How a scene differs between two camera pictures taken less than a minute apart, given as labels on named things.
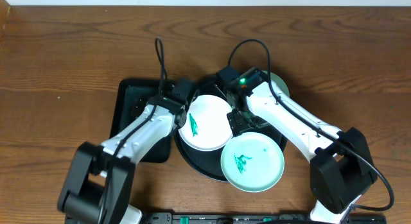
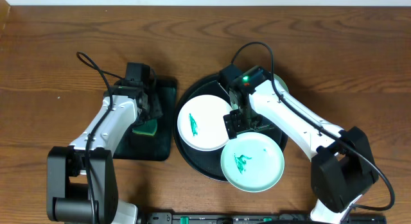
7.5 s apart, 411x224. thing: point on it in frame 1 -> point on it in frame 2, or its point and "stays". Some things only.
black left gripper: [183, 118] -> [153, 110]
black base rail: [261, 218] stays
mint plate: [279, 83] stays
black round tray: [208, 163] stays
